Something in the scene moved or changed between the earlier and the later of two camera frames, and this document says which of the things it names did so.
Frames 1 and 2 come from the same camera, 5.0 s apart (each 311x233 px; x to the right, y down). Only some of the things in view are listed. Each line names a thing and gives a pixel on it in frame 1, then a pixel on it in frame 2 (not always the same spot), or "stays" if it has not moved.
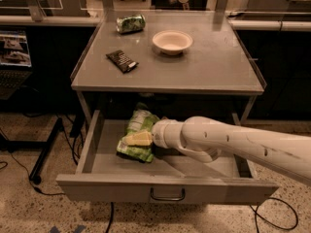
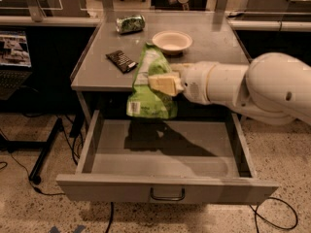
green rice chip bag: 141,119 to 145,102
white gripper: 160,134 to 193,81
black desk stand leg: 45,147 stays
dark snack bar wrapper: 120,58 stays
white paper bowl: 172,43 stays
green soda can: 130,23 stays
